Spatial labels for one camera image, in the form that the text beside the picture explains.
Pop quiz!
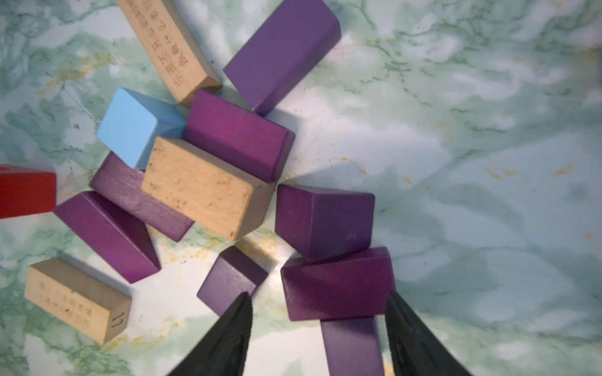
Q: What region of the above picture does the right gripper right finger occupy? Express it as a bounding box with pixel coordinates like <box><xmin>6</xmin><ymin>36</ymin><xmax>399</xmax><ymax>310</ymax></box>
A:
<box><xmin>385</xmin><ymin>291</ymin><xmax>470</xmax><ymax>376</ymax></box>

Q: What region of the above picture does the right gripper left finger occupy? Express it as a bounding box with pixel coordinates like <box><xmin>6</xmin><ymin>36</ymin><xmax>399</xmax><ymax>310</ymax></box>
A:
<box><xmin>170</xmin><ymin>291</ymin><xmax>252</xmax><ymax>375</ymax></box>

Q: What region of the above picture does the purple brick front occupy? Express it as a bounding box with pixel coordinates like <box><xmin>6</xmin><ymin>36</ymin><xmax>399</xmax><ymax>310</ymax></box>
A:
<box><xmin>53</xmin><ymin>191</ymin><xmax>161</xmax><ymax>284</ymax></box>
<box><xmin>281</xmin><ymin>247</ymin><xmax>395</xmax><ymax>321</ymax></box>

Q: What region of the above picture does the small purple cube right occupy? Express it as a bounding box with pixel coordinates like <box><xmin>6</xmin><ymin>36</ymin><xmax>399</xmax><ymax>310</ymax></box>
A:
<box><xmin>321</xmin><ymin>317</ymin><xmax>384</xmax><ymax>376</ymax></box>

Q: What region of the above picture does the small purple cube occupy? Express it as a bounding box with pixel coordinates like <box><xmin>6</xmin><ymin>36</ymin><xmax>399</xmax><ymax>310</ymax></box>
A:
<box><xmin>197</xmin><ymin>246</ymin><xmax>268</xmax><ymax>316</ymax></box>
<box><xmin>321</xmin><ymin>317</ymin><xmax>384</xmax><ymax>376</ymax></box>

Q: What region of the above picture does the small purple front cube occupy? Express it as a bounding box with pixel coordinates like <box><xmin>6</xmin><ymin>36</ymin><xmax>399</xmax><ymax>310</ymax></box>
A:
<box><xmin>197</xmin><ymin>246</ymin><xmax>268</xmax><ymax>316</ymax></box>

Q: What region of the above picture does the natural wood brick front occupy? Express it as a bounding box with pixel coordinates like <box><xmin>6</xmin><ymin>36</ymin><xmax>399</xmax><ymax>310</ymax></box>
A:
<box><xmin>24</xmin><ymin>258</ymin><xmax>132</xmax><ymax>345</ymax></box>

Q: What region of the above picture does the purple block right cluster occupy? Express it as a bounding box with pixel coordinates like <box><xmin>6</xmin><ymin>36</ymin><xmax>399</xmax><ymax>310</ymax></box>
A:
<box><xmin>275</xmin><ymin>184</ymin><xmax>376</xmax><ymax>262</ymax></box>

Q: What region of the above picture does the natural wood square brick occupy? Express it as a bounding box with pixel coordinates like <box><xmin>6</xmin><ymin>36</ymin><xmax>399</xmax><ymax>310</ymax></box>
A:
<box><xmin>141</xmin><ymin>136</ymin><xmax>276</xmax><ymax>241</ymax></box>

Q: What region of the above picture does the purple slanted brick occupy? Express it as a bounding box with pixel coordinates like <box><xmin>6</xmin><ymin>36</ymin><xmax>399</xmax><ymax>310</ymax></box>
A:
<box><xmin>90</xmin><ymin>152</ymin><xmax>194</xmax><ymax>242</ymax></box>

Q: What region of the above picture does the purple brick behind wood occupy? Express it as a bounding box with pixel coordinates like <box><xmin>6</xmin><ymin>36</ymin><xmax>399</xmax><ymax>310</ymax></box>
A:
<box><xmin>183</xmin><ymin>90</ymin><xmax>296</xmax><ymax>183</ymax></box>

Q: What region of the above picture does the light blue brick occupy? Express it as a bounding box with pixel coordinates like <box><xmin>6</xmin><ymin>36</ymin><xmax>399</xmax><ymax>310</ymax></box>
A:
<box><xmin>97</xmin><ymin>88</ymin><xmax>187</xmax><ymax>169</ymax></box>

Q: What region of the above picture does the red arch brick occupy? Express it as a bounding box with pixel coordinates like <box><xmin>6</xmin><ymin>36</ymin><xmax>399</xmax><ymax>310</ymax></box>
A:
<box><xmin>1</xmin><ymin>164</ymin><xmax>56</xmax><ymax>219</ymax></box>

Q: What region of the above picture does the engraved natural wood brick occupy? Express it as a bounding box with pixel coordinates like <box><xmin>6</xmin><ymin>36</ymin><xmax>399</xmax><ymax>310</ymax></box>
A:
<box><xmin>117</xmin><ymin>0</ymin><xmax>222</xmax><ymax>107</ymax></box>

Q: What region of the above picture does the purple long brick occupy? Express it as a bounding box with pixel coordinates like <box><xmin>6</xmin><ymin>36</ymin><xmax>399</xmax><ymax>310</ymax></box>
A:
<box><xmin>224</xmin><ymin>0</ymin><xmax>342</xmax><ymax>116</ymax></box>

